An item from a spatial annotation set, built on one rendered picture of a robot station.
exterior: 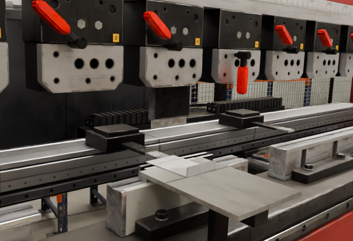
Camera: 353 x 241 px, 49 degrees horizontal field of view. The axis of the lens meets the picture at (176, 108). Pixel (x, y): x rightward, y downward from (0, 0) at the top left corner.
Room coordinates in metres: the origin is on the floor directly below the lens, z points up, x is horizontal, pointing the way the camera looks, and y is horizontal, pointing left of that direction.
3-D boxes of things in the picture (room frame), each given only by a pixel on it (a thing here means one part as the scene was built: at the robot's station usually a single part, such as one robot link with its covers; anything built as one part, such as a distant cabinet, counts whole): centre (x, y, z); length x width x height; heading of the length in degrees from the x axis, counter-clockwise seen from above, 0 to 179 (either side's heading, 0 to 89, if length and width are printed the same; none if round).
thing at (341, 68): (1.35, -0.57, 1.26); 0.15 x 0.09 x 0.17; 131
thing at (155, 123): (0.84, 0.01, 1.13); 0.10 x 0.02 x 0.10; 131
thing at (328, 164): (1.19, -0.48, 0.89); 0.30 x 0.05 x 0.03; 131
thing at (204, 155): (0.86, -0.01, 0.99); 0.20 x 0.03 x 0.03; 131
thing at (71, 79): (0.69, 0.18, 1.26); 0.15 x 0.09 x 0.17; 131
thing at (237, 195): (0.73, -0.08, 1.00); 0.26 x 0.18 x 0.01; 41
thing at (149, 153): (0.96, 0.11, 1.01); 0.26 x 0.12 x 0.05; 41
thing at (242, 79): (0.89, -0.14, 1.20); 0.04 x 0.02 x 0.10; 41
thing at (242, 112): (1.31, -0.28, 1.01); 0.26 x 0.12 x 0.05; 41
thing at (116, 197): (0.87, -0.03, 0.92); 0.39 x 0.06 x 0.10; 131
